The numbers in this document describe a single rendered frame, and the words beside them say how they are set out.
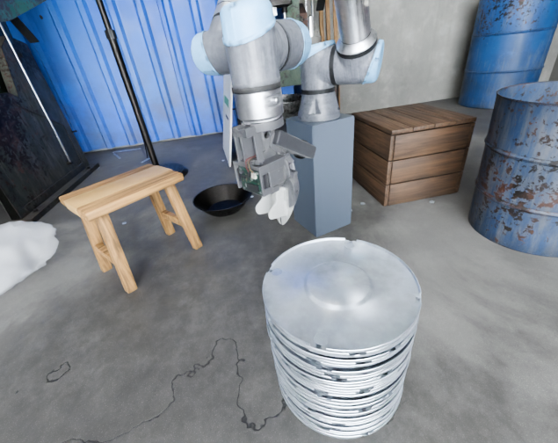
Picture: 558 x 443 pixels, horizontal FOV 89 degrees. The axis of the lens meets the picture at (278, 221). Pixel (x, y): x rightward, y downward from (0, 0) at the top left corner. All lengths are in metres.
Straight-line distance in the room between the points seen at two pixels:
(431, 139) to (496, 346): 0.82
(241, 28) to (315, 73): 0.61
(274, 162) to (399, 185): 0.98
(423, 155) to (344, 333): 1.04
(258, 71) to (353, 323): 0.41
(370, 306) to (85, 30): 2.98
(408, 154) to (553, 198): 0.50
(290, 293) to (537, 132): 0.86
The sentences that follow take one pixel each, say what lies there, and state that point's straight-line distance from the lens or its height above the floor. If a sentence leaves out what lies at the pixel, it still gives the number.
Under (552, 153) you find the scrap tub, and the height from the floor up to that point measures 0.35.
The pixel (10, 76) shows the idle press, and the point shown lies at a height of 0.70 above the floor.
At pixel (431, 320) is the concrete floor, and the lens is 0.93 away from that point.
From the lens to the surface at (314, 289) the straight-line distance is 0.55.
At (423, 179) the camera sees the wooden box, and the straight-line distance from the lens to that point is 1.46.
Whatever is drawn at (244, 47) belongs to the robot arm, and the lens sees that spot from 0.45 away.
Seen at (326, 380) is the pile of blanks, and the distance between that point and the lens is 0.55.
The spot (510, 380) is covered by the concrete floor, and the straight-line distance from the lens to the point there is 0.89.
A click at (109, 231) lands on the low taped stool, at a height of 0.24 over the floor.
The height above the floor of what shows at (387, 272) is 0.29.
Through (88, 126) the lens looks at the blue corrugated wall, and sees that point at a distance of 3.26.
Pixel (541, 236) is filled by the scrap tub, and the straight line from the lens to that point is 1.25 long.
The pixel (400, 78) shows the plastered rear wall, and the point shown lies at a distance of 3.52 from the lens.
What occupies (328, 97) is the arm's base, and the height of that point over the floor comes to 0.52.
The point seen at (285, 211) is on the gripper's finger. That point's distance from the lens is 0.55.
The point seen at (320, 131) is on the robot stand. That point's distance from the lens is 1.02.
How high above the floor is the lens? 0.69
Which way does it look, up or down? 31 degrees down
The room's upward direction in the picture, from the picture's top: 7 degrees counter-clockwise
